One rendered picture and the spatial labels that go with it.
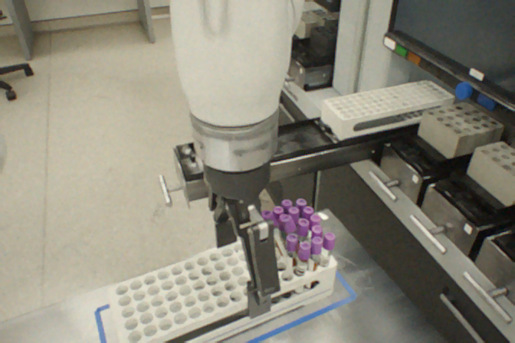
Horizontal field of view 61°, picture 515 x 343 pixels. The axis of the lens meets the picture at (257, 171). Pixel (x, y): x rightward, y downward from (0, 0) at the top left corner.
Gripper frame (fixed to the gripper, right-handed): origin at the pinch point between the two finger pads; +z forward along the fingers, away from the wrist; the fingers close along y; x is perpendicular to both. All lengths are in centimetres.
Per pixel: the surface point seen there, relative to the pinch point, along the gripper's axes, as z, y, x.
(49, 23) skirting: 81, -390, -15
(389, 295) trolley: 5.4, 8.9, 19.1
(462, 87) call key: -11, -13, 49
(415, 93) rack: 2, -32, 59
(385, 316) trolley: 5.4, 11.4, 16.4
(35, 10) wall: 69, -391, -23
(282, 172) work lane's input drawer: 9.8, -28.6, 21.7
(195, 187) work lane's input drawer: 8.4, -30.4, 3.0
